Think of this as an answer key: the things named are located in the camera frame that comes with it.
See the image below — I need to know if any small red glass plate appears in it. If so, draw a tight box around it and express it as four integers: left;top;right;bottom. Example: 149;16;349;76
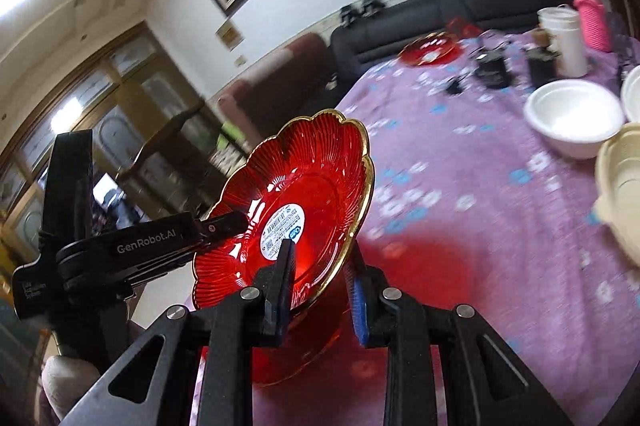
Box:
192;110;375;312

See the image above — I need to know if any white bowl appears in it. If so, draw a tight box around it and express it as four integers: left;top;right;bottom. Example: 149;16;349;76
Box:
523;79;626;160
620;65;640;123

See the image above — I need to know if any cream scalloped bowl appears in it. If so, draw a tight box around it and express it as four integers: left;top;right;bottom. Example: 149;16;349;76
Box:
593;123;640;266

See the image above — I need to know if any person's hand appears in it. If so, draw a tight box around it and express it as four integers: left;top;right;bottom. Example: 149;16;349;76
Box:
41;356;100;420

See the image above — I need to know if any large red glass plate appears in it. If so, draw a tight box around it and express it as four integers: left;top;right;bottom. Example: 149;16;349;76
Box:
193;280;349;388

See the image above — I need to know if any wooden chair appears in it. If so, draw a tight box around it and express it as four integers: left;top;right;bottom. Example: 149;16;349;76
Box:
116;100;248;216

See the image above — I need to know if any purple floral tablecloth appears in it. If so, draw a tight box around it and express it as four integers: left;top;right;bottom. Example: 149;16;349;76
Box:
188;27;640;426

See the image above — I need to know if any wooden door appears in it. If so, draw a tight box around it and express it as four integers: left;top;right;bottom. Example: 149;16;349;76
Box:
1;23;210;261

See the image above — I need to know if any brown armchair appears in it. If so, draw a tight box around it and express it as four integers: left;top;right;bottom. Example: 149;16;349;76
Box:
212;33;335;149

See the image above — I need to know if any small black clip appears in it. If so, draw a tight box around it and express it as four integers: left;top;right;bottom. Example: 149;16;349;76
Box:
445;76;464;97

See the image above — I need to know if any far red glass plate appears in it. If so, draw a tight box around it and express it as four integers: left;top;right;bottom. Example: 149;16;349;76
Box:
398;32;463;68

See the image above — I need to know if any black round device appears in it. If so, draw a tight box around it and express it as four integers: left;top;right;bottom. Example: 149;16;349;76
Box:
471;48;513;90

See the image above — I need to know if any dark jar with cork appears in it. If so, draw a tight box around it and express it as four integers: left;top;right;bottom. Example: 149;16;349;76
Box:
524;28;560;89

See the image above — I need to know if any black leather sofa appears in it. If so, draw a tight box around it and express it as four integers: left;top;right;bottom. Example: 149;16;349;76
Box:
330;0;574;85

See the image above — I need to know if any white plastic jar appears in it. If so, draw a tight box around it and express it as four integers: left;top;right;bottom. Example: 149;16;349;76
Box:
537;4;588;78

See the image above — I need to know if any pink sleeved bottle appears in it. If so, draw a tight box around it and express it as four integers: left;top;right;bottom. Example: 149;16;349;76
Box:
574;0;612;52

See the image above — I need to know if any small wall plaque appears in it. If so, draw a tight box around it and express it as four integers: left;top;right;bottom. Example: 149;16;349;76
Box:
216;19;244;51

